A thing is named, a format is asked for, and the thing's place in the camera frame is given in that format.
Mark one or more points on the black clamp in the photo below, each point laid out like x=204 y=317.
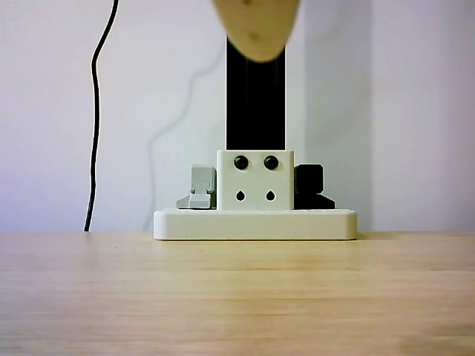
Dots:
x=310 y=185

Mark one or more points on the grey clamp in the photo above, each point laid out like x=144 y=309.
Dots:
x=202 y=185

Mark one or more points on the black upright post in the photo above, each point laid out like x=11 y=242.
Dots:
x=256 y=111

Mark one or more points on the black bracket screw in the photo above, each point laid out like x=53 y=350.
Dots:
x=271 y=162
x=241 y=162

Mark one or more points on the white post bracket block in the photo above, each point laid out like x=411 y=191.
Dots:
x=256 y=181

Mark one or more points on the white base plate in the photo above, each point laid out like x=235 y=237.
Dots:
x=256 y=224

